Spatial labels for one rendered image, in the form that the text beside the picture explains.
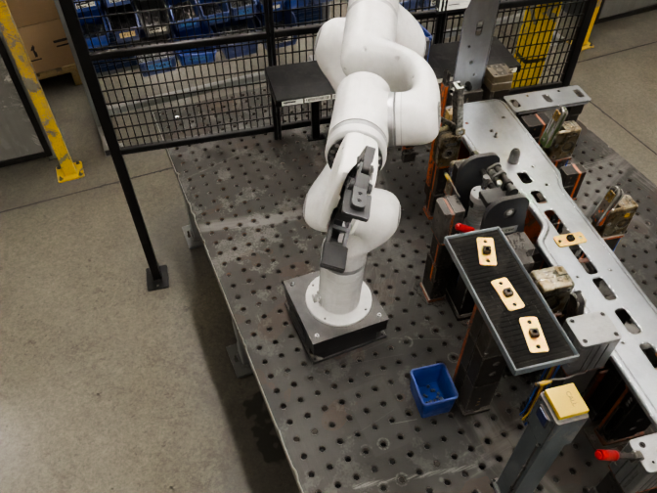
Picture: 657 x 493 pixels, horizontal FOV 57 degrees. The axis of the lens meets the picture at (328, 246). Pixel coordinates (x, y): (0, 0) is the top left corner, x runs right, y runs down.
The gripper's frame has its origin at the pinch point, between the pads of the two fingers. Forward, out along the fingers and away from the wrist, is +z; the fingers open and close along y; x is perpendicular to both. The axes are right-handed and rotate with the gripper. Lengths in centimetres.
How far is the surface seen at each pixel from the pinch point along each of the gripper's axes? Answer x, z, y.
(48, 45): -163, -272, -179
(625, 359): 78, -34, -47
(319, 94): -3, -127, -63
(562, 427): 54, -9, -41
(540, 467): 61, -11, -60
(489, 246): 41, -49, -38
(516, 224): 52, -65, -43
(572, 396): 55, -14, -37
